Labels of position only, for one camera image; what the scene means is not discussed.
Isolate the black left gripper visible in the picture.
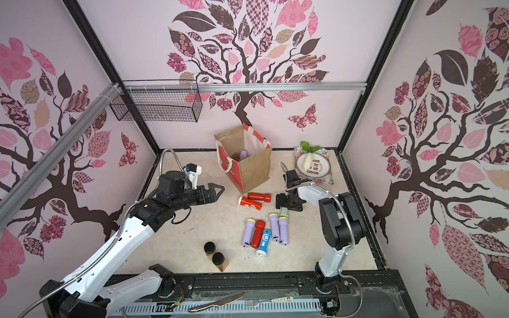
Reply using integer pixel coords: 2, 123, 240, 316
171, 183, 225, 211

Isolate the green flashlight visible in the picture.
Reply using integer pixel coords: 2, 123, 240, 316
280, 207, 289, 218

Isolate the red flashlight silver head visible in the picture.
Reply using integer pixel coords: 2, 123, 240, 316
238, 196, 262, 211

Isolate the purple flashlight yellow ring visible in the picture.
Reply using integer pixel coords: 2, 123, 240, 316
242, 217, 257, 248

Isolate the purple flashlight yellow head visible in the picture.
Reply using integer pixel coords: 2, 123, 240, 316
239, 150, 250, 161

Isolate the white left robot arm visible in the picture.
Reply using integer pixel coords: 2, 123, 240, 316
20, 170, 225, 317

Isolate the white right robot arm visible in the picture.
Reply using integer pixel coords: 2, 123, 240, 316
276, 170, 367, 294

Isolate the red and brown tote bag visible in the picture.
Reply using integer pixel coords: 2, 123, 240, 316
214, 124, 272, 195

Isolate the red flashlight top right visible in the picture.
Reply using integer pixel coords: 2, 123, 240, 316
247, 192, 272, 203

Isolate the red flashlight upright row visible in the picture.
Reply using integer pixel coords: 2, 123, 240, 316
251, 220, 266, 249

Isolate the floral plate with radish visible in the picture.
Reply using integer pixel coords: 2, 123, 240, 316
293, 142, 334, 187

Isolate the blue flashlight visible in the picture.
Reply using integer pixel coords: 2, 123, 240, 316
255, 229, 272, 258

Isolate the black cap jar rear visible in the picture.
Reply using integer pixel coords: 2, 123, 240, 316
204, 241, 217, 260

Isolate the black cap jar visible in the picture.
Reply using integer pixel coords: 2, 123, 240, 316
204, 241, 217, 260
212, 252, 228, 272

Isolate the black cap jar front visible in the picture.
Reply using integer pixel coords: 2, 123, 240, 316
212, 252, 228, 272

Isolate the silver fork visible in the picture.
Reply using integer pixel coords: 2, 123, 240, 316
244, 296, 294, 308

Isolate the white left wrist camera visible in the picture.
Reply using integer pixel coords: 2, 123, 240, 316
184, 163, 202, 189

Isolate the black wire basket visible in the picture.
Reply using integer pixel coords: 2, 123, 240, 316
109, 79, 203, 123

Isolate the aluminium rail back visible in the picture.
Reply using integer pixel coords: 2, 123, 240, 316
123, 81, 367, 93

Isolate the aluminium rail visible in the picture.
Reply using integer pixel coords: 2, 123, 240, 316
123, 81, 367, 93
1, 83, 121, 229

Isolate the white cable duct strip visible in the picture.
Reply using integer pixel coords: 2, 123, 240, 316
119, 299, 322, 317

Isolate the wooden handled knife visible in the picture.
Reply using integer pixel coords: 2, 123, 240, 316
187, 293, 246, 313

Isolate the aluminium rail left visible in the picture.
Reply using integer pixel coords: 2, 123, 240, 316
1, 83, 121, 229

